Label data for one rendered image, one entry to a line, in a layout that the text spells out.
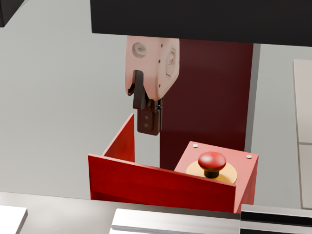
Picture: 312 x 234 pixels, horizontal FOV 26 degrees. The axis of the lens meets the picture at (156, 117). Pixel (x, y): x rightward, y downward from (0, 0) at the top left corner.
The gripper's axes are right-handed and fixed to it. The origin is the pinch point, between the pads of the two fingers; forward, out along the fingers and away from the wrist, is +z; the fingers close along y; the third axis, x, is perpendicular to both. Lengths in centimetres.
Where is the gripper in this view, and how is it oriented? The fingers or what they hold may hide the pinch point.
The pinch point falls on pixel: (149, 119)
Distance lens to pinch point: 96.1
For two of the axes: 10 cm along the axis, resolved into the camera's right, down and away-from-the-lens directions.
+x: -9.4, -1.8, 2.8
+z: -0.3, 8.8, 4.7
